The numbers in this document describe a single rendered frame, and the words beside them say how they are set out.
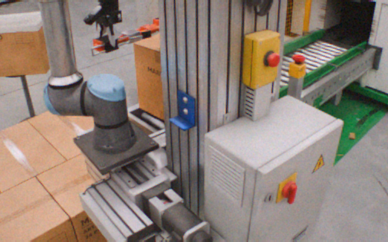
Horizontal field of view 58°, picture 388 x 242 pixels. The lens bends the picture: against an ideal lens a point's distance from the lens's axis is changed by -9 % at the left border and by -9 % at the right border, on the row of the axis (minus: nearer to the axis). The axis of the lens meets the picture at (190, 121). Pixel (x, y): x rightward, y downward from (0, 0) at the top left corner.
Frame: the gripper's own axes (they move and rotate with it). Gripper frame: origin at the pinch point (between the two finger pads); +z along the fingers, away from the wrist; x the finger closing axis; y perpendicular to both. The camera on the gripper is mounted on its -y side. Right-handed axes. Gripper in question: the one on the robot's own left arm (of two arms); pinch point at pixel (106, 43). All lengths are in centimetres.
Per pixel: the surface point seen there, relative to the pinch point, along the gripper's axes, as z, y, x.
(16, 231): 68, -63, -2
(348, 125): 120, 208, -48
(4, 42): 31, 3, 147
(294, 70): 24, 79, -49
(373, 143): 120, 197, -77
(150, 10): 23, 106, 93
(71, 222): 72, -40, -11
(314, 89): 61, 139, -37
